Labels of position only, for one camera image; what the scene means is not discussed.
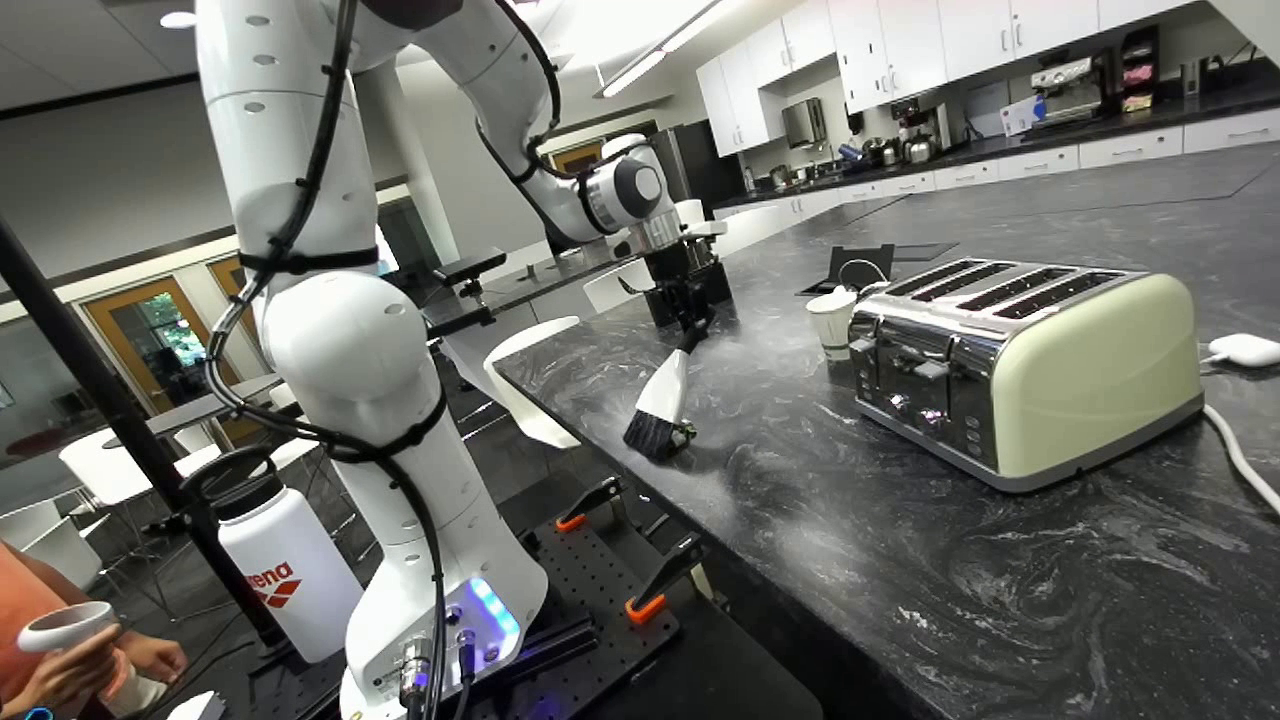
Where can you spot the white kitchen counter cabinets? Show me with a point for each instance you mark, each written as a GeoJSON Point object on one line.
{"type": "Point", "coordinates": [1132, 145]}

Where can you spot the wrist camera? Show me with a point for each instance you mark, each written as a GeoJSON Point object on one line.
{"type": "Point", "coordinates": [701, 223]}

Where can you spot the black fridge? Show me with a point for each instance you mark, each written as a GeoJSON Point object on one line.
{"type": "Point", "coordinates": [705, 166]}

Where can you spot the white wall cabinets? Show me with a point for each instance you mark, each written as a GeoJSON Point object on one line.
{"type": "Point", "coordinates": [907, 44]}

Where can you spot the cream chrome four-slot toaster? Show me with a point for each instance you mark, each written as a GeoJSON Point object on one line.
{"type": "Point", "coordinates": [1094, 374]}

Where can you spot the white water bottle black lid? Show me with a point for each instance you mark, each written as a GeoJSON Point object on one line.
{"type": "Point", "coordinates": [285, 584]}

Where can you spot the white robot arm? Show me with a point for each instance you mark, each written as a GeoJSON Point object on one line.
{"type": "Point", "coordinates": [362, 360]}

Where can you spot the white VR controller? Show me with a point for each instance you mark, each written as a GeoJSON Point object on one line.
{"type": "Point", "coordinates": [64, 617]}

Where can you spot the white side table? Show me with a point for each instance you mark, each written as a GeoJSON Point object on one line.
{"type": "Point", "coordinates": [101, 461]}

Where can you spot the long ceiling light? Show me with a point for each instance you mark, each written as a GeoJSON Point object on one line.
{"type": "Point", "coordinates": [640, 66]}

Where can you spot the black breadboard stand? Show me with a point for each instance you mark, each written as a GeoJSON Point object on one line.
{"type": "Point", "coordinates": [603, 626]}

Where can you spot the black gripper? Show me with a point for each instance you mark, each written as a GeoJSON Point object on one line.
{"type": "Point", "coordinates": [686, 282]}

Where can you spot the round ceiling light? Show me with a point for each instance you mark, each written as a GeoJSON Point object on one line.
{"type": "Point", "coordinates": [176, 19]}

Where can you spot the white paper cup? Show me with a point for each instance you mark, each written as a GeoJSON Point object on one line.
{"type": "Point", "coordinates": [829, 321]}

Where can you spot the orange sleeve of person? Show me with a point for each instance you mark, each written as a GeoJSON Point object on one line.
{"type": "Point", "coordinates": [25, 592]}

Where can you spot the person hand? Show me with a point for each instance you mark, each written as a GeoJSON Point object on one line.
{"type": "Point", "coordinates": [41, 684]}

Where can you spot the black pole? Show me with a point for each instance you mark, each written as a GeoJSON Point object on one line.
{"type": "Point", "coordinates": [95, 387]}

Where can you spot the orange black clamp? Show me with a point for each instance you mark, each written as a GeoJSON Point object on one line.
{"type": "Point", "coordinates": [584, 507]}
{"type": "Point", "coordinates": [665, 583]}

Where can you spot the white power adapter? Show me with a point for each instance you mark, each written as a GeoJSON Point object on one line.
{"type": "Point", "coordinates": [1246, 350]}

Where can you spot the wooden door with window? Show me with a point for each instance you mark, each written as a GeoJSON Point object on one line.
{"type": "Point", "coordinates": [161, 341]}

